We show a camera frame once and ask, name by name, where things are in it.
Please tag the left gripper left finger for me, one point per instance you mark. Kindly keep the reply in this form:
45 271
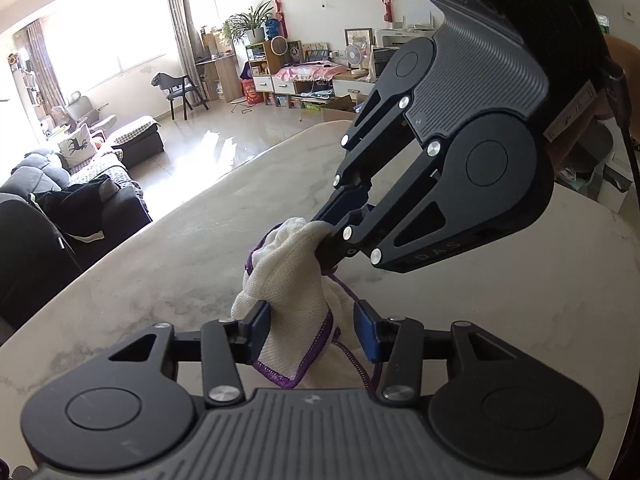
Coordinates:
227 343

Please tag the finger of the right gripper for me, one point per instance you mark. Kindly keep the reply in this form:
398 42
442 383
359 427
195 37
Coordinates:
490 179
348 201

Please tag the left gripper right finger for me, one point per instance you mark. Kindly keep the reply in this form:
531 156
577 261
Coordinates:
397 343

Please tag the white towel purple trim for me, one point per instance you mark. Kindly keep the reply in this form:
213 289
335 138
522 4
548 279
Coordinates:
312 342

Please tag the cardboard box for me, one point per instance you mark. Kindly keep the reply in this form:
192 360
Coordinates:
342 108

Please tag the low white tv cabinet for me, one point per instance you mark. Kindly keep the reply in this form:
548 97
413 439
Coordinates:
259 85

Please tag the white printer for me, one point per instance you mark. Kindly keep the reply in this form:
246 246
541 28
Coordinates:
397 34

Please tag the pink cloth on cabinet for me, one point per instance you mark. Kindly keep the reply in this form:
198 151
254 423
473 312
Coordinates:
312 71

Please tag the small white desk fan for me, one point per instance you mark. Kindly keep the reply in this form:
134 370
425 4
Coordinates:
356 59

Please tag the framed picture on cabinet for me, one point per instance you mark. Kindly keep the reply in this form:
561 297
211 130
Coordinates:
362 38

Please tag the wooden desk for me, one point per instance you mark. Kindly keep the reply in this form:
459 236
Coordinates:
220 78

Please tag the black jacket on sofa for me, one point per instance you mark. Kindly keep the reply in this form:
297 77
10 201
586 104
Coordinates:
77 210

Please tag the potted green plant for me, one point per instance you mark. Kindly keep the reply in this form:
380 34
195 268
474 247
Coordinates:
249 24

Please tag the black dining chair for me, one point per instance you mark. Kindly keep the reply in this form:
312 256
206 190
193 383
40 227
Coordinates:
182 88

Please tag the dark ottoman checkered top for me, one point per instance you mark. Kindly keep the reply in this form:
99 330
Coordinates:
138 141

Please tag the deer print cushion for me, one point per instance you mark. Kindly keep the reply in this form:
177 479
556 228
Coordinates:
77 147

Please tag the dark grey sofa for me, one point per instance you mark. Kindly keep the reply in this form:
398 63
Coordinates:
123 215

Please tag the grey office chair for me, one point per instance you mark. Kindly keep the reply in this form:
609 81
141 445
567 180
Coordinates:
81 109

